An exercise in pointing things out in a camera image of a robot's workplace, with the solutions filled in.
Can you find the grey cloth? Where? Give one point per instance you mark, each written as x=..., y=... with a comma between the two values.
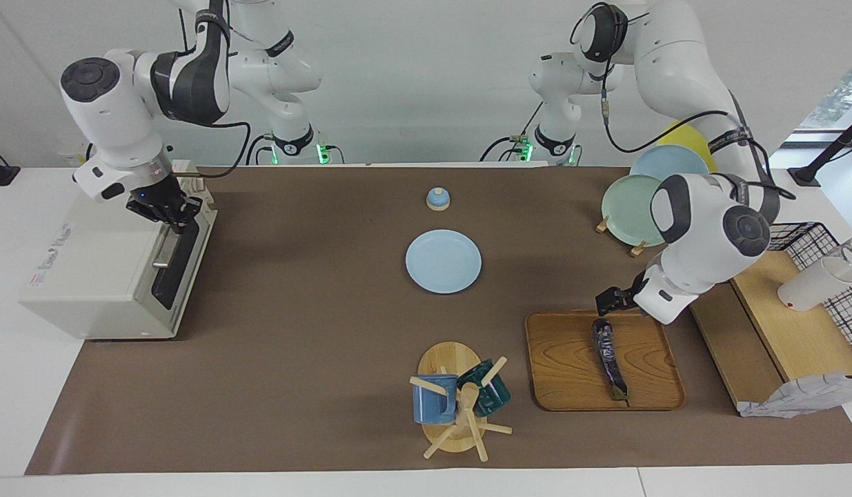
x=798, y=397

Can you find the white toaster oven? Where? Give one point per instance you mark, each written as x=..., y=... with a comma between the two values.
x=94, y=269

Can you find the wooden step shelf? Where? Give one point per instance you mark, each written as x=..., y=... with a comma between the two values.
x=784, y=324

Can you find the green plate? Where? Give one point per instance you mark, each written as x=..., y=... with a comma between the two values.
x=629, y=210

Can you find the white cup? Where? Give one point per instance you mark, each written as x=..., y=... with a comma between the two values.
x=812, y=286

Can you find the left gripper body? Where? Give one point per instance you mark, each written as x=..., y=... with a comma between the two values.
x=637, y=295

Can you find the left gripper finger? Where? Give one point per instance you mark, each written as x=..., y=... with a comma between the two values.
x=608, y=301

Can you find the blue mug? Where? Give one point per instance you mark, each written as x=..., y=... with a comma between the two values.
x=432, y=404

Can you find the yellow plate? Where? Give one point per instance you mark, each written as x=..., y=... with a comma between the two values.
x=691, y=138

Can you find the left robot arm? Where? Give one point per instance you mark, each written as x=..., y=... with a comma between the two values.
x=701, y=228

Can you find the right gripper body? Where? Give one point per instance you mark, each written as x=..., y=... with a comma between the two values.
x=155, y=198

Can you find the wooden plate rack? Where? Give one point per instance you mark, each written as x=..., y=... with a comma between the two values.
x=637, y=250

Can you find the wooden tray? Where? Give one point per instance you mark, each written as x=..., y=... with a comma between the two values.
x=563, y=366

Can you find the light blue plate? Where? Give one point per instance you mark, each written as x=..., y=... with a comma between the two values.
x=443, y=261
x=667, y=163

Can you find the dark green mug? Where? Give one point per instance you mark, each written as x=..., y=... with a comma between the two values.
x=493, y=393

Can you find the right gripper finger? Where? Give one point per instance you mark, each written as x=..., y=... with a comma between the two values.
x=191, y=205
x=175, y=223

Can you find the purple eggplant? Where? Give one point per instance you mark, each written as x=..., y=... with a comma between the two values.
x=608, y=355

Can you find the wooden mug tree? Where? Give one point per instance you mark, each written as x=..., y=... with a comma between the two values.
x=450, y=359

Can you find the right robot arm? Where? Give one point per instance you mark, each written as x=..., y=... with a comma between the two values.
x=108, y=103

